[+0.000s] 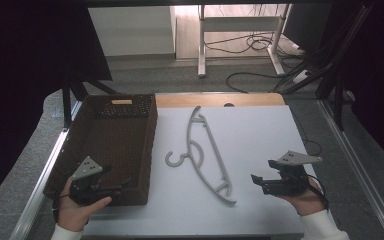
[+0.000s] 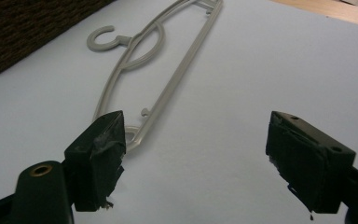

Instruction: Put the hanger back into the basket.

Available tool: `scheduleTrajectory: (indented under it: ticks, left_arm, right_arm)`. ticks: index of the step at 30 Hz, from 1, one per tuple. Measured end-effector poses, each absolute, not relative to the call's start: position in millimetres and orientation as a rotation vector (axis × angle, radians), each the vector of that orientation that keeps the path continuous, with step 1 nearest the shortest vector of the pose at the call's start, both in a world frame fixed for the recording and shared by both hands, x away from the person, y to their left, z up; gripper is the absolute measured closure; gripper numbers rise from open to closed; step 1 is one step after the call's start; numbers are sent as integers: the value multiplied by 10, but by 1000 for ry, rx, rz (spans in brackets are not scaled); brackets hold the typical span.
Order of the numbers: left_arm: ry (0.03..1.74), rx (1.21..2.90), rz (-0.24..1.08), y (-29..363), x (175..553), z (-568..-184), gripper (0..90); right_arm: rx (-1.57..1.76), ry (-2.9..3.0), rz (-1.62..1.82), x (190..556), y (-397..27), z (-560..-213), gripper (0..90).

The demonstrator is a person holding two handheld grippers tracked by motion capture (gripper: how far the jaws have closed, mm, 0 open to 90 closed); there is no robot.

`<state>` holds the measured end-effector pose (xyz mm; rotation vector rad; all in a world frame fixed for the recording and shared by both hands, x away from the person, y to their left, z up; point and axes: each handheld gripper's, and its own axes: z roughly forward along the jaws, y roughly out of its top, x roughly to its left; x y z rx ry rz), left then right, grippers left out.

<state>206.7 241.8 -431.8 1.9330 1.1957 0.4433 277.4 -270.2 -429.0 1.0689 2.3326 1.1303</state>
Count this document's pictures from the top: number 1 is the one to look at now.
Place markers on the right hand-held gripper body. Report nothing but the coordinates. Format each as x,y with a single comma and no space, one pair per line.
290,175

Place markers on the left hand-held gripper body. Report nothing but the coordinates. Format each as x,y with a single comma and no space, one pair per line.
86,171

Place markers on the brown woven basket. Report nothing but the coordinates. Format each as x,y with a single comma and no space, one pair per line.
120,146

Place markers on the grey plastic clothes hanger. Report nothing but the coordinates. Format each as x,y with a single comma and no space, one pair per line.
213,146

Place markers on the person's right hand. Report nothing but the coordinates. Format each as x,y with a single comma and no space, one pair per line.
305,201

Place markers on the person's left hand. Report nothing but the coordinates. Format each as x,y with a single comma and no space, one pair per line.
75,213

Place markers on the white table cover sheet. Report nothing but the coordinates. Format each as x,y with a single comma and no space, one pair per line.
256,133

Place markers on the black metal stand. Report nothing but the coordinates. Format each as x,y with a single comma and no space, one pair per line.
336,83
70,96

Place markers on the white power strip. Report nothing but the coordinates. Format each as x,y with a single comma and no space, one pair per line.
301,76

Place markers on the dark curtain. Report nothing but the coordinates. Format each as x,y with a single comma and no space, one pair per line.
30,83
380,83

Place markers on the white cabinet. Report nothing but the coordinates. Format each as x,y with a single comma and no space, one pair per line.
131,30

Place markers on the aluminium rail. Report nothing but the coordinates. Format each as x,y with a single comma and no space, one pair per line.
43,180
360,173

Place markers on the white metal desk frame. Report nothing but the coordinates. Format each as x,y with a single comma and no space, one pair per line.
237,24

